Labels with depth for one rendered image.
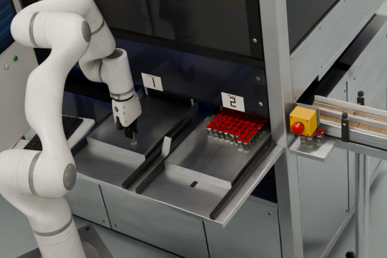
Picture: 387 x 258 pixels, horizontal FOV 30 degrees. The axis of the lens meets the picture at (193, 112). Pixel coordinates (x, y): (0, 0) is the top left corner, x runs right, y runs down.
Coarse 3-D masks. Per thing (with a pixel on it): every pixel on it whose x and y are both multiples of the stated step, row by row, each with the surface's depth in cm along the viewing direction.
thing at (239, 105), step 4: (224, 96) 245; (228, 96) 244; (232, 96) 243; (236, 96) 242; (224, 100) 246; (228, 100) 245; (232, 100) 244; (236, 100) 243; (240, 100) 242; (224, 104) 247; (228, 104) 246; (232, 104) 245; (236, 104) 244; (240, 104) 243; (232, 108) 246; (236, 108) 245; (240, 108) 244
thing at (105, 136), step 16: (144, 96) 280; (144, 112) 271; (160, 112) 270; (176, 112) 268; (192, 112) 265; (96, 128) 261; (112, 128) 265; (144, 128) 263; (160, 128) 261; (96, 144) 257; (112, 144) 258; (128, 144) 256; (144, 144) 255; (160, 144) 251; (144, 160) 246
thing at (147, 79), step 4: (144, 76) 262; (148, 76) 261; (152, 76) 260; (144, 80) 264; (148, 80) 262; (152, 80) 261; (156, 80) 260; (160, 80) 259; (144, 84) 265; (148, 84) 264; (152, 84) 262; (156, 84) 261; (160, 84) 260; (152, 88) 264; (156, 88) 262; (160, 88) 261
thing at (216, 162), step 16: (192, 144) 251; (208, 144) 250; (224, 144) 249; (256, 144) 246; (176, 160) 245; (192, 160) 244; (208, 160) 243; (224, 160) 242; (240, 160) 241; (192, 176) 236; (208, 176) 232; (224, 176) 235; (240, 176) 232
